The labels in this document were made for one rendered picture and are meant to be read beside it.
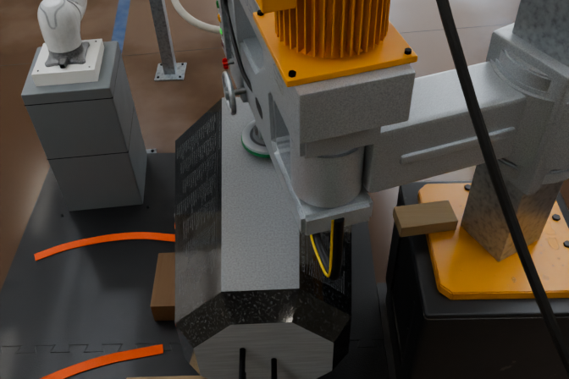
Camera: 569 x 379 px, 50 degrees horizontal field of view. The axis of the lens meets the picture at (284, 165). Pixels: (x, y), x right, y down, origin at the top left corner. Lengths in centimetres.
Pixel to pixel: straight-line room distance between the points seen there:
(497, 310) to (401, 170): 69
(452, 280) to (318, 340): 48
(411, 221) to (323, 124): 94
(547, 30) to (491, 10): 343
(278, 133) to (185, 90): 243
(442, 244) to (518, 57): 76
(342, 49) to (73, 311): 215
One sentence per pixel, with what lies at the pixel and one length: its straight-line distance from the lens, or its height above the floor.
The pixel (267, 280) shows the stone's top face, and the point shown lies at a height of 83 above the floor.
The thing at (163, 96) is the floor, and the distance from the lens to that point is 410.
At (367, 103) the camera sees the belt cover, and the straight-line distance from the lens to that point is 126.
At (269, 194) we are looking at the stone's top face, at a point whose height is 83.
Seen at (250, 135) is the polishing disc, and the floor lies 88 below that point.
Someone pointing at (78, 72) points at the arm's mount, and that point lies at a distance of 291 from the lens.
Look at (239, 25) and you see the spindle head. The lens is 193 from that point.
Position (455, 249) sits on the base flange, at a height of 78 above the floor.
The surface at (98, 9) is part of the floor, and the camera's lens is 521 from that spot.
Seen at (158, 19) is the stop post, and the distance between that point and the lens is 404.
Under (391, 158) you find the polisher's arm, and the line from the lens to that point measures 153.
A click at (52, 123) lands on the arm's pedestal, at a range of 304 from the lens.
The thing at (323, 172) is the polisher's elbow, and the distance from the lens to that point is 147.
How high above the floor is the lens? 242
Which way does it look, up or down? 44 degrees down
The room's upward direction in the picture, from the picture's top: 2 degrees counter-clockwise
